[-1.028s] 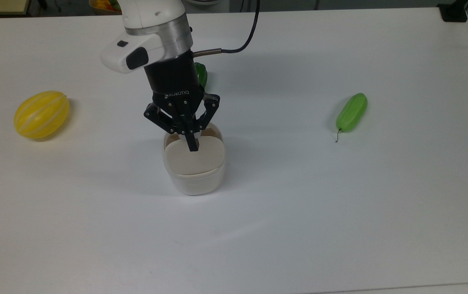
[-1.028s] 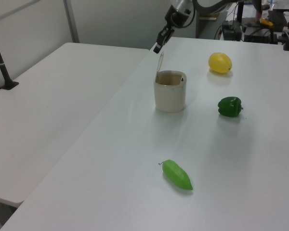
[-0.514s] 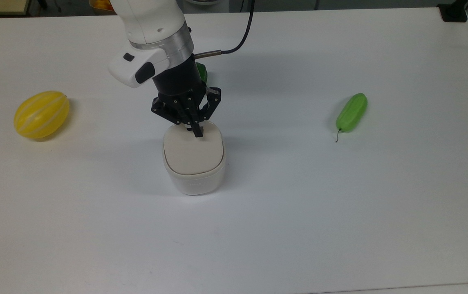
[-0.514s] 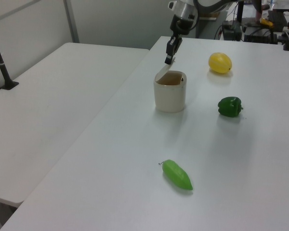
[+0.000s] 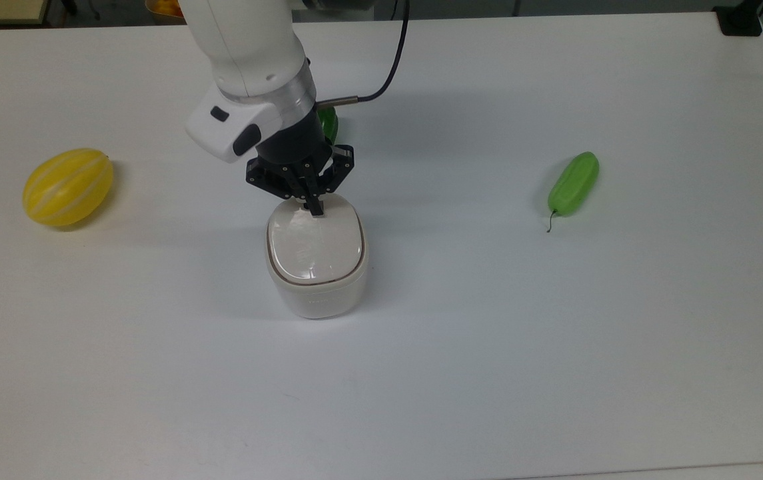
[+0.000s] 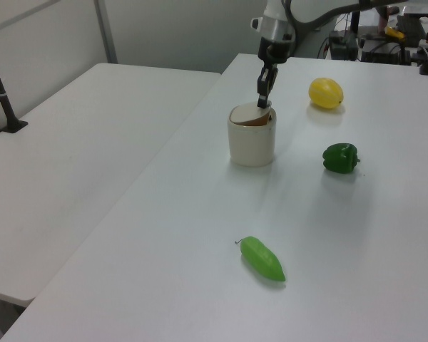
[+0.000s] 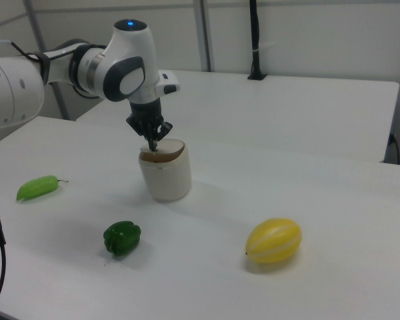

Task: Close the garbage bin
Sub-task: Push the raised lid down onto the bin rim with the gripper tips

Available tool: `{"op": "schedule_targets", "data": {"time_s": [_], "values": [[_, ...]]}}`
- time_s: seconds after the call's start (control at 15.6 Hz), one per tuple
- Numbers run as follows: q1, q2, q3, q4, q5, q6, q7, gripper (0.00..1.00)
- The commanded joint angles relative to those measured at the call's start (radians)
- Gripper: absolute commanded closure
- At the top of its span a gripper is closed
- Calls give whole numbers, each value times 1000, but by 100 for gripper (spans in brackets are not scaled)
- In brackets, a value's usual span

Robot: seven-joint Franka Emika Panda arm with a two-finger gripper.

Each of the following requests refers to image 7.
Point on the black pole with base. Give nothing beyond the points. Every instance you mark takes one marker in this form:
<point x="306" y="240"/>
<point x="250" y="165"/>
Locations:
<point x="256" y="40"/>

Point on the dark green toy bell pepper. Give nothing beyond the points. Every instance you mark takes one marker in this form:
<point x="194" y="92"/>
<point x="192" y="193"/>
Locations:
<point x="121" y="238"/>

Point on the yellow striped toy melon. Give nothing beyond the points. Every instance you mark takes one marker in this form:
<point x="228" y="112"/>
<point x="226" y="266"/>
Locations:
<point x="273" y="240"/>

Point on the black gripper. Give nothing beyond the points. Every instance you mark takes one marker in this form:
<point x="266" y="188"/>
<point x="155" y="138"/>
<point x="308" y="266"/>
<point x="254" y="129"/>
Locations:
<point x="146" y="110"/>

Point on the light green toy pea pod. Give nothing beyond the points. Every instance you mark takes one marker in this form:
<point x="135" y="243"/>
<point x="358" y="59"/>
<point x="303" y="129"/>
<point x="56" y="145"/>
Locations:
<point x="36" y="188"/>

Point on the white ceramic cup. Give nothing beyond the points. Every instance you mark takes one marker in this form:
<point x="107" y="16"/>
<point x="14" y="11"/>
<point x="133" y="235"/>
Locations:
<point x="166" y="180"/>

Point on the beige bin lid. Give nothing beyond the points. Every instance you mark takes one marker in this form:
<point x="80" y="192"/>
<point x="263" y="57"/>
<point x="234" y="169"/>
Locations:
<point x="170" y="146"/>

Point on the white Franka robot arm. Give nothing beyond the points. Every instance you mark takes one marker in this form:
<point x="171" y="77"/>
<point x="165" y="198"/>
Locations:
<point x="126" y="63"/>

